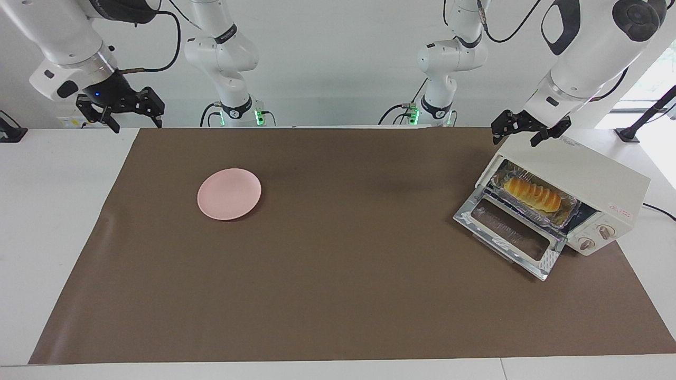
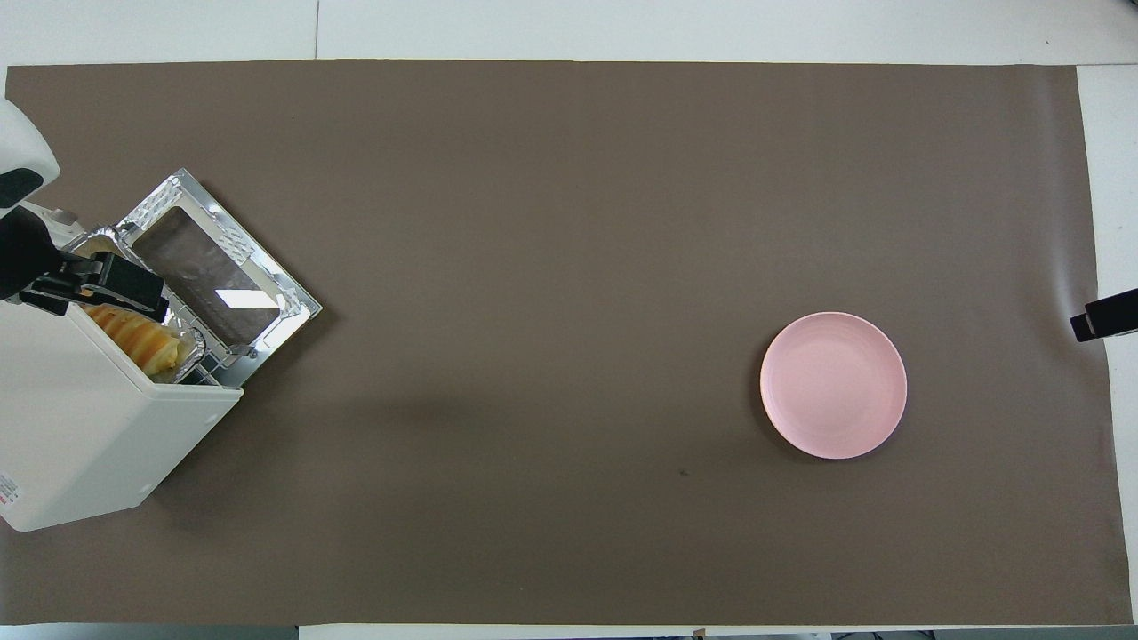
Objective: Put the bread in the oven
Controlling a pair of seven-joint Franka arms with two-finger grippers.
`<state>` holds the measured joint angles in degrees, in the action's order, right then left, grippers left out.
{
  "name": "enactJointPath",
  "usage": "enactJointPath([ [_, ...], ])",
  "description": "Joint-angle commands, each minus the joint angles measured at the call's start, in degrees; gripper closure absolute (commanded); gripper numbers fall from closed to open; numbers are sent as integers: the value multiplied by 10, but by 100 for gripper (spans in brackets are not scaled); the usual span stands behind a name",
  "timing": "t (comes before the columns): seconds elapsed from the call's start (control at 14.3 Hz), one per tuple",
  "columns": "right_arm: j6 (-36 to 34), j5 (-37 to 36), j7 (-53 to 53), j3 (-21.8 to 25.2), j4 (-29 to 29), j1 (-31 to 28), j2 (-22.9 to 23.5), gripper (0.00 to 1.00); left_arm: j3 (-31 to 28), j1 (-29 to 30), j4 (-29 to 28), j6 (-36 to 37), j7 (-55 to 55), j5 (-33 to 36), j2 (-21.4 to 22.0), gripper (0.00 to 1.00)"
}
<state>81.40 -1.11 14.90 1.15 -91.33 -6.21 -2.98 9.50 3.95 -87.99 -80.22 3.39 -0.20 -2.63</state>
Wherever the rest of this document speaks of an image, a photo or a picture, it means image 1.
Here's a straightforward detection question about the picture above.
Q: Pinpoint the yellow twisted bread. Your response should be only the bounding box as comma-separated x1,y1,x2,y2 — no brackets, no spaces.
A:
503,177,562,213

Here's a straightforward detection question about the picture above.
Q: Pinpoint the aluminium foil tray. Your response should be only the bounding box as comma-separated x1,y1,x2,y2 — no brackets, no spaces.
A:
491,160,581,230

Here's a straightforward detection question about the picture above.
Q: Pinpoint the cream toaster oven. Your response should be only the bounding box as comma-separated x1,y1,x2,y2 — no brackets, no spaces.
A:
453,132,651,281

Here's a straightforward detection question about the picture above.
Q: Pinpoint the glass oven door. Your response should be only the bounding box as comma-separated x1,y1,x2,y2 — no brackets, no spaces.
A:
453,189,567,281

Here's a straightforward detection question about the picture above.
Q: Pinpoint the pink round plate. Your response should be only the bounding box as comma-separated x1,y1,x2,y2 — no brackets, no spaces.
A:
197,168,262,221

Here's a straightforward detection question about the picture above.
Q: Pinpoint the brown table mat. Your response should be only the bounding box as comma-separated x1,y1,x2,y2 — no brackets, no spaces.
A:
27,127,676,366

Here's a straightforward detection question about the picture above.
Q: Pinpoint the black right base cable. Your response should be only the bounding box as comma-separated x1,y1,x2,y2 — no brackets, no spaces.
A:
200,102,222,128

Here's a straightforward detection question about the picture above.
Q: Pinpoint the black base cable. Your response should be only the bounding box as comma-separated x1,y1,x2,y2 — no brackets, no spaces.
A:
200,102,222,128
378,79,429,126

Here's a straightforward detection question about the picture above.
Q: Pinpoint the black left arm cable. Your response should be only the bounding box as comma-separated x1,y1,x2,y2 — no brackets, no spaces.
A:
475,0,544,44

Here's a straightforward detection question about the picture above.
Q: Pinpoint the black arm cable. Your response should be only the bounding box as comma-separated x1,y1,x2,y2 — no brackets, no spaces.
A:
117,0,182,73
475,0,544,44

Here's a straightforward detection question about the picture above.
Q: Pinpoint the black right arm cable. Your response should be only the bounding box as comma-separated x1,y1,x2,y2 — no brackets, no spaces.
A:
117,0,182,73

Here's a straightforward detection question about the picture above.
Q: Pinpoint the black clamp mount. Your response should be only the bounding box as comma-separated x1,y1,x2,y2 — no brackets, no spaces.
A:
0,110,28,143

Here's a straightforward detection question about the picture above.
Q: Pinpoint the black camera stand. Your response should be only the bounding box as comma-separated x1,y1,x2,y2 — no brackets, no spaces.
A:
615,84,676,143

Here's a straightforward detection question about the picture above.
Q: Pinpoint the black left base cable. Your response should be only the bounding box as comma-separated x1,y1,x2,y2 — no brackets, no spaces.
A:
378,79,429,126

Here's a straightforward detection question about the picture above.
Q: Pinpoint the black oven power cable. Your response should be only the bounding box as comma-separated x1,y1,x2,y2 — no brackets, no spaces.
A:
642,202,676,221

